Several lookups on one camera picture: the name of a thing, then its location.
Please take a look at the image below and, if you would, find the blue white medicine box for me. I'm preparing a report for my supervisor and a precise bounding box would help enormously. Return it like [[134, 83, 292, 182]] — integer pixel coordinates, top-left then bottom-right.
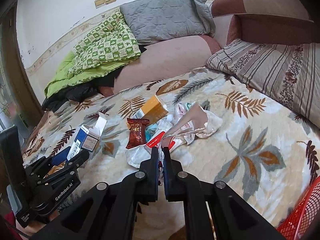
[[66, 112, 107, 161]]

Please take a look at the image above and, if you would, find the white plastic wipes packet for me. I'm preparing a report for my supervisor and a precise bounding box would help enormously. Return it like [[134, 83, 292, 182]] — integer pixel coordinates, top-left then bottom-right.
[[125, 145, 151, 168]]

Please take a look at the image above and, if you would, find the red foil snack packet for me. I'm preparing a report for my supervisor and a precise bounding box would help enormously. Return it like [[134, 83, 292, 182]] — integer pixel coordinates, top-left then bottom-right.
[[126, 118, 150, 149]]

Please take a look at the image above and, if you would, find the orange medicine box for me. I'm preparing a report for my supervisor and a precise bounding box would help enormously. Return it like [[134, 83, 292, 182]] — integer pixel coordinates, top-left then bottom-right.
[[131, 95, 169, 125]]

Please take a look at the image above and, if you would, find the red white wrapper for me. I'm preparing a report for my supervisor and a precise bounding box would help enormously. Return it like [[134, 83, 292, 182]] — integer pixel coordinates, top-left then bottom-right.
[[144, 131, 177, 153]]

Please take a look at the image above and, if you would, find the white pink tissue bag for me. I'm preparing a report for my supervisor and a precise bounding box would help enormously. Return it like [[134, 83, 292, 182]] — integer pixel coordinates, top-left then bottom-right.
[[161, 101, 223, 147]]

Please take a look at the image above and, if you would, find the teal cartoon wipes pouch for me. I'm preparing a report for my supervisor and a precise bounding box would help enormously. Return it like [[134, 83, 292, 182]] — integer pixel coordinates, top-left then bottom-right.
[[145, 123, 158, 142]]

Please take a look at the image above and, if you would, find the red plastic mesh basket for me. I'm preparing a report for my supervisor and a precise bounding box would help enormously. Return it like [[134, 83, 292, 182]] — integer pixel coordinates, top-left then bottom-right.
[[277, 177, 319, 239]]

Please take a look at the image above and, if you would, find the black garment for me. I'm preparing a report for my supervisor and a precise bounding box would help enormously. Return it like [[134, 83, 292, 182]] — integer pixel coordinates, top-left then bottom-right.
[[42, 67, 123, 112]]

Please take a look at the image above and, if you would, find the leaf pattern bed blanket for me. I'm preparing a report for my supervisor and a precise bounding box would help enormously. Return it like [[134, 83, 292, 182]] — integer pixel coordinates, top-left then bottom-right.
[[22, 68, 319, 226]]

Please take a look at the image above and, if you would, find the green checkered quilt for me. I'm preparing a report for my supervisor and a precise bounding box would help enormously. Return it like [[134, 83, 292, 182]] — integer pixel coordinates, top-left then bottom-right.
[[44, 9, 142, 98]]

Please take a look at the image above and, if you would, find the pink quilted bolster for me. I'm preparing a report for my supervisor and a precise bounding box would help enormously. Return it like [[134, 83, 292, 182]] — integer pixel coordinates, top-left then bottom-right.
[[98, 35, 220, 97]]

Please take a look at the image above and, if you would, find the striped floral pillow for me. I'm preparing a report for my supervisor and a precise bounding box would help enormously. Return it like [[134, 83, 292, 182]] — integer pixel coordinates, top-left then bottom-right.
[[207, 39, 319, 126]]

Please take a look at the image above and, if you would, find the grey quilted pillow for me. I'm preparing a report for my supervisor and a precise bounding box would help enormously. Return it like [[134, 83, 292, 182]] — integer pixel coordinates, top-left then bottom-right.
[[120, 0, 215, 45]]

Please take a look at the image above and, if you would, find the brown patchwork headboard cushion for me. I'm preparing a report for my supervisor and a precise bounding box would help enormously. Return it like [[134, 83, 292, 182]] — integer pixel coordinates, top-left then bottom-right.
[[210, 0, 319, 47]]

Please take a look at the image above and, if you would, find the beige wall switch plate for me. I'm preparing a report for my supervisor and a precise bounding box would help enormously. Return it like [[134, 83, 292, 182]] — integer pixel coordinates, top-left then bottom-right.
[[94, 0, 116, 8]]

